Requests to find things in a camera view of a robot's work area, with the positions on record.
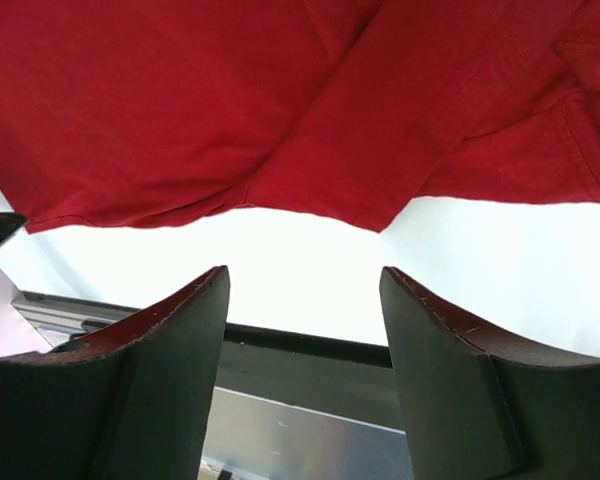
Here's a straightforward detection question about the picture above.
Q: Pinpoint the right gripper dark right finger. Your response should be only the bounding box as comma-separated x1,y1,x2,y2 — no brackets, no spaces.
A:
379,267,600,479

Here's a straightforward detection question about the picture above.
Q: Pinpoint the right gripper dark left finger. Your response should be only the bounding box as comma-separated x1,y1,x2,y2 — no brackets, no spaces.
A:
0,266,229,479

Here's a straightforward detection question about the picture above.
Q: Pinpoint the red t shirt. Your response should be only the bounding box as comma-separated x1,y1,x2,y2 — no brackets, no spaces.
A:
0,1,600,232

